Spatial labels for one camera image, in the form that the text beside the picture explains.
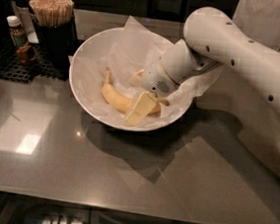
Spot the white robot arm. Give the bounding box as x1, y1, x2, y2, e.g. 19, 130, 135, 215
125, 7, 280, 125

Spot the small white-capped sauce bottle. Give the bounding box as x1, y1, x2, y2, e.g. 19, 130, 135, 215
6, 15, 28, 47

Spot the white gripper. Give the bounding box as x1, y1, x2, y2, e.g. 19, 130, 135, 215
124, 59, 179, 126

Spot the bundle of wooden chopsticks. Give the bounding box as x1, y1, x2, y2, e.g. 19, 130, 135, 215
30, 0, 74, 28

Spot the white bowl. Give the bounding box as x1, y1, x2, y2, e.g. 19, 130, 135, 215
63, 22, 201, 137

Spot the white flat packet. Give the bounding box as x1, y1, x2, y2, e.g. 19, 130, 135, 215
12, 1, 39, 44

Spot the yellow banana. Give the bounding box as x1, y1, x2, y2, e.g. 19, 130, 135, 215
102, 68, 170, 114

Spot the small brown sauce bottle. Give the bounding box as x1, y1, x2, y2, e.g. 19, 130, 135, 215
16, 43, 35, 65

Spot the black grid mat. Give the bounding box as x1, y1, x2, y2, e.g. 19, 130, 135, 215
0, 36, 69, 84

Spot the white paper liner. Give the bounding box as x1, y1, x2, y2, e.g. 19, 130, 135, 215
62, 10, 228, 138

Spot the black chopstick holder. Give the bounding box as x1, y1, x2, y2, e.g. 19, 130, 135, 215
30, 11, 83, 72

